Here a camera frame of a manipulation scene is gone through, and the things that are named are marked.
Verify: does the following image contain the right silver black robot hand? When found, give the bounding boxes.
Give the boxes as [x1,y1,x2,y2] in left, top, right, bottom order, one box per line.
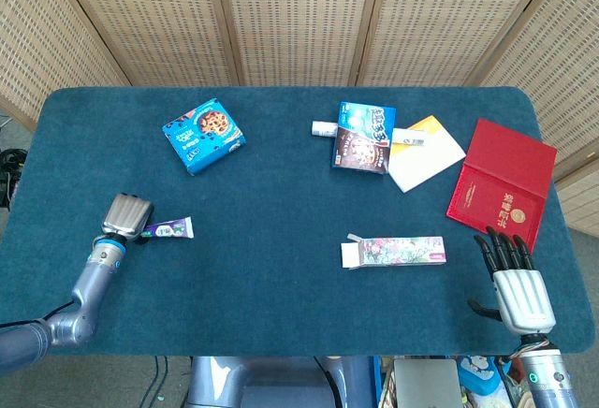
[467,226,558,335]

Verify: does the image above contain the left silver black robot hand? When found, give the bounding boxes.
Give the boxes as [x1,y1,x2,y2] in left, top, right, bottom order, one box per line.
[101,192,155,243]

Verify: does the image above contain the purple toothpaste tube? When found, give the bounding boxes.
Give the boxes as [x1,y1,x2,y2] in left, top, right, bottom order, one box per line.
[142,216,196,240]

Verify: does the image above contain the floral toothpaste carton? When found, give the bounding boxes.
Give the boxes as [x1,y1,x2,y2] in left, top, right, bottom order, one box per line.
[340,233,446,270]

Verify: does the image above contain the blue and brown cookie box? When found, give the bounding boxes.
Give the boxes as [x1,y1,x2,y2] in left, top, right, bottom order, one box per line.
[330,101,398,176]

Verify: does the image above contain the blue plastic item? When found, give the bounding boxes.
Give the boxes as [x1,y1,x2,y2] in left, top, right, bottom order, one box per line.
[457,355,504,398]

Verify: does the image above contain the red certificate folder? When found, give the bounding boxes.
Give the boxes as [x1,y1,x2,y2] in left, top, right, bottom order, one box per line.
[446,117,559,255]

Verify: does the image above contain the black equipment on floor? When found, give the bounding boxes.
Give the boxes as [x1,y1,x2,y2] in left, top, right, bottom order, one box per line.
[0,147,24,211]

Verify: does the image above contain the grey laptop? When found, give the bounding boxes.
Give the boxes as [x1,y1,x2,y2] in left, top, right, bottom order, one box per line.
[392,358,463,408]

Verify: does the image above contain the white yellow paper pad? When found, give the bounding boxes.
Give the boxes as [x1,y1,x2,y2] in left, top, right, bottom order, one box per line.
[387,115,467,194]

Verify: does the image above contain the teal table cloth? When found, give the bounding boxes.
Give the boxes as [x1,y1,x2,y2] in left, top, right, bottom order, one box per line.
[0,85,595,357]

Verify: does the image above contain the blue-grey robot torso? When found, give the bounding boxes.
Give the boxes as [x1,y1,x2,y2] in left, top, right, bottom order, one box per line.
[186,356,375,408]

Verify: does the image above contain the white tube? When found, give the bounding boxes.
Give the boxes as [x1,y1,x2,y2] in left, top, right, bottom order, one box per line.
[311,120,430,148]

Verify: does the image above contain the woven bamboo folding screen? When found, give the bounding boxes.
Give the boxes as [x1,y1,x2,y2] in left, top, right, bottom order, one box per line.
[0,0,599,239]

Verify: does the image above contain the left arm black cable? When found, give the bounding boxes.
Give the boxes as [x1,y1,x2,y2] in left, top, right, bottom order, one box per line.
[0,301,76,330]

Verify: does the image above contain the black floor cables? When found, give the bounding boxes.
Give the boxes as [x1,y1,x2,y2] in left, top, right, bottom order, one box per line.
[139,356,170,408]

